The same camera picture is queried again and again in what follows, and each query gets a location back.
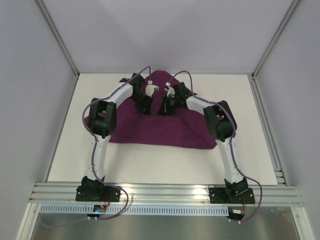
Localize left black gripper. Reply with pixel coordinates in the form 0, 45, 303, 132
130, 92, 154, 117

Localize slotted cable duct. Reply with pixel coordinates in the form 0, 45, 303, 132
39, 203, 229, 217

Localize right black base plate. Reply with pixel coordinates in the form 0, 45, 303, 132
208, 187, 256, 205

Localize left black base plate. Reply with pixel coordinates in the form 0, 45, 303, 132
75, 186, 121, 203

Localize aluminium rail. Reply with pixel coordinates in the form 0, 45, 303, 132
29, 181, 304, 207

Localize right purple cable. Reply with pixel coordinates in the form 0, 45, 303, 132
168, 70, 263, 223

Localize aluminium frame post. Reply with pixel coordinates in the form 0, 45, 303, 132
34, 0, 80, 80
251, 0, 302, 80

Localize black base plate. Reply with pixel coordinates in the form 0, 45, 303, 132
208, 187, 256, 205
75, 186, 121, 203

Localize right aluminium frame post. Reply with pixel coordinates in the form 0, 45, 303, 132
251, 0, 302, 80

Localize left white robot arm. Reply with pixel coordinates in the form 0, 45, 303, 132
75, 73, 159, 202

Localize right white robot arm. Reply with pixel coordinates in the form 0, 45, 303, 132
159, 82, 249, 203

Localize purple cloth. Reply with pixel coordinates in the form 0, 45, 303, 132
110, 70, 217, 150

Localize left aluminium frame post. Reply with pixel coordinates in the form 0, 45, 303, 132
34, 0, 80, 80

